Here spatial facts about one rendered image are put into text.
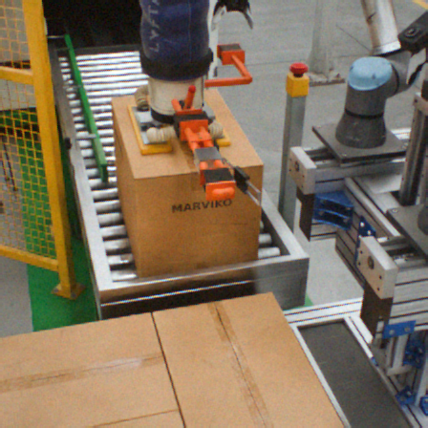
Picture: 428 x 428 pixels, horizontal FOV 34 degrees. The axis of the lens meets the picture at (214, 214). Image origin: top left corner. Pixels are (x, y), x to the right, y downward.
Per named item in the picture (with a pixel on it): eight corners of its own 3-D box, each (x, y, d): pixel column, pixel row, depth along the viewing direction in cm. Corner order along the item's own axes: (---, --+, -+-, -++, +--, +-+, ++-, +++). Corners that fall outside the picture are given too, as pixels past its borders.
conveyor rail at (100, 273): (50, 74, 414) (46, 43, 403) (58, 73, 415) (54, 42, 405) (101, 333, 228) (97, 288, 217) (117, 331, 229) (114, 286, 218)
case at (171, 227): (117, 191, 275) (110, 97, 253) (215, 180, 283) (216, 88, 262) (139, 285, 226) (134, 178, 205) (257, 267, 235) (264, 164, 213)
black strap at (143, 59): (135, 53, 228) (135, 41, 226) (204, 49, 232) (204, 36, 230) (145, 79, 209) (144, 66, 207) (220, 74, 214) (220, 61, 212)
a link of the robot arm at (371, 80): (335, 106, 204) (340, 62, 197) (362, 94, 212) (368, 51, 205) (370, 118, 197) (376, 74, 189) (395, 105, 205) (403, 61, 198)
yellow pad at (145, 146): (127, 110, 244) (126, 96, 241) (155, 107, 246) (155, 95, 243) (140, 155, 216) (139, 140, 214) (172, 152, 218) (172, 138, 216)
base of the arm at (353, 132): (372, 123, 217) (376, 94, 212) (395, 145, 205) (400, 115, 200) (327, 128, 214) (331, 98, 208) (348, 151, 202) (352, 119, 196)
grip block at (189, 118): (173, 128, 210) (172, 110, 207) (204, 125, 212) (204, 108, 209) (178, 140, 203) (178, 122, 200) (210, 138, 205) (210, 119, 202)
